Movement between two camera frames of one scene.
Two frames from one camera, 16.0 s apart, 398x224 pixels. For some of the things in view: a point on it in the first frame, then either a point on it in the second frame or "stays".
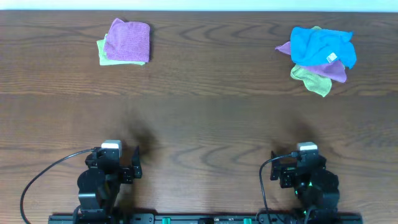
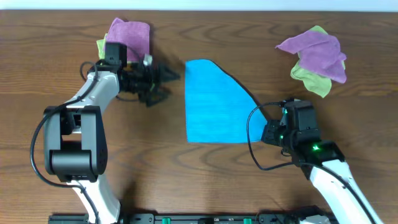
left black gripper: [125, 172] to [152, 82]
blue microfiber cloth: [312, 46] to [217, 107]
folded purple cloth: [128, 41] stays
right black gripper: [286, 172] to [268, 136]
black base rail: [287, 218] stays
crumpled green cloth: [314, 82] stays
